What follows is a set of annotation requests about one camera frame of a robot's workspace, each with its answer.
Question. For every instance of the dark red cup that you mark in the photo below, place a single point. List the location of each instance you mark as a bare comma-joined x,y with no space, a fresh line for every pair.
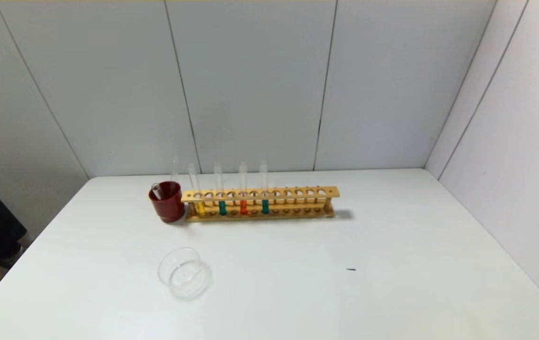
167,210

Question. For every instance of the test tube with teal pigment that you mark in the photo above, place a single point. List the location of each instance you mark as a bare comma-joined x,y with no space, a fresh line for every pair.
265,207

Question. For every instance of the test tube with yellow pigment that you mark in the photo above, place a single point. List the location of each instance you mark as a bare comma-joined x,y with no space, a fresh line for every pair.
200,208

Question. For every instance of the clear glass beaker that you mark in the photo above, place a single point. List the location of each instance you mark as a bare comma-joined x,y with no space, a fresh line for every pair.
184,283

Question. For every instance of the test tube with blue pigment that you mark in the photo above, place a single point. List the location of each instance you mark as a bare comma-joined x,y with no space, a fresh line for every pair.
222,208

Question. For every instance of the test tube with orange pigment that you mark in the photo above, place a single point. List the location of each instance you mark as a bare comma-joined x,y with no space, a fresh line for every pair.
243,208

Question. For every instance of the long empty glass test tube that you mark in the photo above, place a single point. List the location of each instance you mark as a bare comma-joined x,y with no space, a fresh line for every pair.
175,172

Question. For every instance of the wooden test tube rack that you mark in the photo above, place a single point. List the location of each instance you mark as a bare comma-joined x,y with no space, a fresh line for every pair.
281,200

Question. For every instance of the short empty glass test tube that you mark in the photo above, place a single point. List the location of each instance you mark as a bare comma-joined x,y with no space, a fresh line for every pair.
157,190

